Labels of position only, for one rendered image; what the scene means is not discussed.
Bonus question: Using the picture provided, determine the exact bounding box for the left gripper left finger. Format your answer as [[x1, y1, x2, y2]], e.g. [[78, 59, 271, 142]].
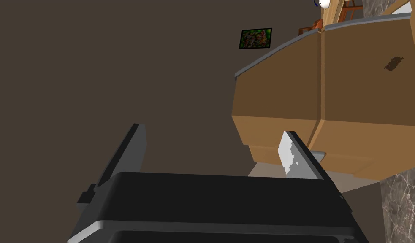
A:
[[96, 123, 147, 188]]

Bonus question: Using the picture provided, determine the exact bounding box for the green framed wall picture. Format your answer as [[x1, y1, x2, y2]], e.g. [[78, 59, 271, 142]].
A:
[[239, 27, 273, 50]]

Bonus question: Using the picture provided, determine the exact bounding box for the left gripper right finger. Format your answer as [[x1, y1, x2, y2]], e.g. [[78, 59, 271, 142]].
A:
[[277, 131, 325, 180]]

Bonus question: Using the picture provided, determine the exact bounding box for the brown wooden chair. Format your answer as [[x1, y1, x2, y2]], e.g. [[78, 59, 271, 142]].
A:
[[339, 0, 364, 23]]

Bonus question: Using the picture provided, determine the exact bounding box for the brown wooden cabinet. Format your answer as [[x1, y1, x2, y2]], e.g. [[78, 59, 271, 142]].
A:
[[231, 0, 415, 181]]

